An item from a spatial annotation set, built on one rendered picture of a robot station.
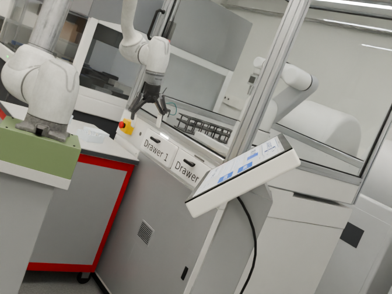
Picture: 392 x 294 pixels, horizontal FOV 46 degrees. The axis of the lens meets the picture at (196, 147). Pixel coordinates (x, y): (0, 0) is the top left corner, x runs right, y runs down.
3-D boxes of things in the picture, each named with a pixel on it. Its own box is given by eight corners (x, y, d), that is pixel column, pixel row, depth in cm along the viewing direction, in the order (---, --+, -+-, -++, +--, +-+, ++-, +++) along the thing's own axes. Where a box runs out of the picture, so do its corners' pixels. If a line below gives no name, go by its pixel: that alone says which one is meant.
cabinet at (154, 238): (151, 374, 203) (219, 209, 191) (70, 254, 281) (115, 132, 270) (287, 356, 263) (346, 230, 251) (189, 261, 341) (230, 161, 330)
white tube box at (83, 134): (86, 142, 236) (88, 135, 235) (75, 135, 240) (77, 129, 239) (102, 143, 247) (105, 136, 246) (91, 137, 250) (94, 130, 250)
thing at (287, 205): (218, 208, 192) (231, 177, 190) (115, 132, 270) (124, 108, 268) (344, 228, 252) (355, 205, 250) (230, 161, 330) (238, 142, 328)
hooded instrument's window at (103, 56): (63, 88, 281) (88, 17, 274) (-3, 41, 417) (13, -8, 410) (203, 130, 352) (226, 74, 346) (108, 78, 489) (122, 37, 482)
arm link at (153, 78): (168, 74, 213) (166, 87, 214) (158, 70, 220) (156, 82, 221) (151, 72, 207) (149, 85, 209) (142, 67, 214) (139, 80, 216)
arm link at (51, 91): (41, 120, 163) (59, 60, 161) (14, 107, 174) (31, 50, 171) (77, 127, 176) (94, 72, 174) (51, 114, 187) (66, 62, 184)
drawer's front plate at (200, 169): (205, 195, 198) (214, 171, 196) (170, 170, 220) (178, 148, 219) (207, 195, 199) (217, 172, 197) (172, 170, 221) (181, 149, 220)
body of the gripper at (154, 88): (149, 84, 210) (145, 104, 212) (164, 86, 215) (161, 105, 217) (141, 80, 215) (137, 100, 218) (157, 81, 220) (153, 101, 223)
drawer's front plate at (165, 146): (167, 167, 222) (175, 146, 220) (139, 147, 244) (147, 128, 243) (170, 168, 223) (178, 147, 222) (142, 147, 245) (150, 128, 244)
